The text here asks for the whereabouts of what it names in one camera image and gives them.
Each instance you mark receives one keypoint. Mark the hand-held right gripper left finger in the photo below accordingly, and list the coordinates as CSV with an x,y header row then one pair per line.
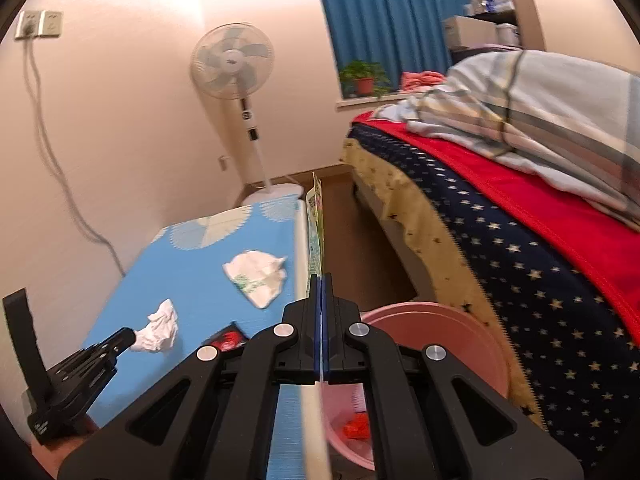
x,y
300,325

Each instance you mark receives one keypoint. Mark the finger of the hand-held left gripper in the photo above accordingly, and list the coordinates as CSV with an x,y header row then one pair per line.
x,y
90,360

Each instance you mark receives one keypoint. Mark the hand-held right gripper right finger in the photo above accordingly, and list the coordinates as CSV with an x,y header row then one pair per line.
x,y
340,325

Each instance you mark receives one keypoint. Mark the white receipt paper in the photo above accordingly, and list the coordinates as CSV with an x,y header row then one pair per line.
x,y
160,330

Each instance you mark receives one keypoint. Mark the green snack packet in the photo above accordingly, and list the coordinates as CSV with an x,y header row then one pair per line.
x,y
316,230

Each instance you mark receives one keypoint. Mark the red plastic bag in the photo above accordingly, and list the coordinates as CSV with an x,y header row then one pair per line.
x,y
356,427

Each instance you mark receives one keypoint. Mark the pink plastic bin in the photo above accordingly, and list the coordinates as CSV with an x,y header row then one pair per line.
x,y
450,325

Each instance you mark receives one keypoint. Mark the person's left hand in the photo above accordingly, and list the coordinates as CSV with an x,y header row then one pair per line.
x,y
65,447

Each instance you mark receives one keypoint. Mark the white paper bag green print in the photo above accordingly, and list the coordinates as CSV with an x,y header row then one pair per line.
x,y
260,280

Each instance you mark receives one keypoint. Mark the black packet red print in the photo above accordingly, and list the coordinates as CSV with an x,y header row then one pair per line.
x,y
230,341

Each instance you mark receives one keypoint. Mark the bed with star-print sheet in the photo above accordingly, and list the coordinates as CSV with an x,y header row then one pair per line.
x,y
525,310

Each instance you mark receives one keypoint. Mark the white window sill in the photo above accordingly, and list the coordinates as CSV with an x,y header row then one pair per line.
x,y
370,101

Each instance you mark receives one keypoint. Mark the red blanket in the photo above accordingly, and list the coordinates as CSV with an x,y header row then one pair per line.
x,y
550,210

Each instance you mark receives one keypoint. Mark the potted green plant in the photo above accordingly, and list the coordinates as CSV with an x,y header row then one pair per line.
x,y
365,82

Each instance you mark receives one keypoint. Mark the pink cloth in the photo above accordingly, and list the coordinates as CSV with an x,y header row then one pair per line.
x,y
422,80

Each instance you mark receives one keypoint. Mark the white standing fan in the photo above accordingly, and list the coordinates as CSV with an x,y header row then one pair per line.
x,y
232,62

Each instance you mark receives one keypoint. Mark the plaid quilt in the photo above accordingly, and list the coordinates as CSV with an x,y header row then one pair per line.
x,y
550,105

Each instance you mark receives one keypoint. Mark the blue curtain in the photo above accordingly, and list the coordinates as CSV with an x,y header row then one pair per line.
x,y
380,20

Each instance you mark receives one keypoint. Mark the shelf with boxes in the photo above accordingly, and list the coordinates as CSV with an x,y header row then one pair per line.
x,y
480,10

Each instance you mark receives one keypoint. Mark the small white wall box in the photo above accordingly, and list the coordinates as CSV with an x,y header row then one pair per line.
x,y
223,162

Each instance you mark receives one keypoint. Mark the white wall socket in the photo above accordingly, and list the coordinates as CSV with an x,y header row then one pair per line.
x,y
42,24

